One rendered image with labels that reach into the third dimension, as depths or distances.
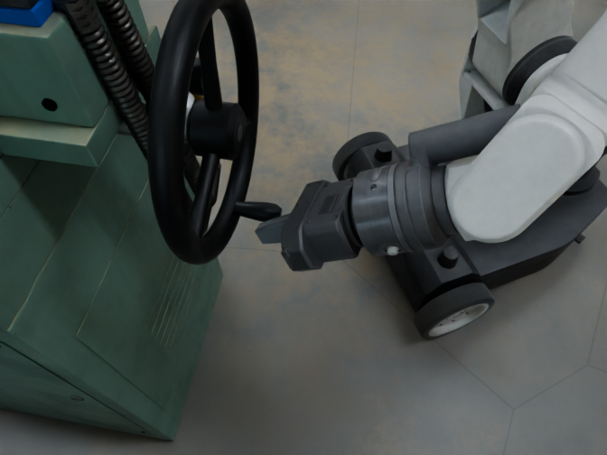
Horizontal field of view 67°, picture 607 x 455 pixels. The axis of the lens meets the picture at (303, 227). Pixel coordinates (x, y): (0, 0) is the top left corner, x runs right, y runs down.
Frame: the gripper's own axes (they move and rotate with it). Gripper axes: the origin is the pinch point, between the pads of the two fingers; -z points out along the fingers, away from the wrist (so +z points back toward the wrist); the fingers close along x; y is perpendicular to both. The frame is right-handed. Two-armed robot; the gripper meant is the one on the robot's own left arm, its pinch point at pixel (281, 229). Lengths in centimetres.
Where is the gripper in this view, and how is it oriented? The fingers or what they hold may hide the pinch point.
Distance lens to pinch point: 52.1
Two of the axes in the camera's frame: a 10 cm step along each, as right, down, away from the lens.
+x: 3.1, -6.3, 7.2
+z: 8.5, -1.5, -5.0
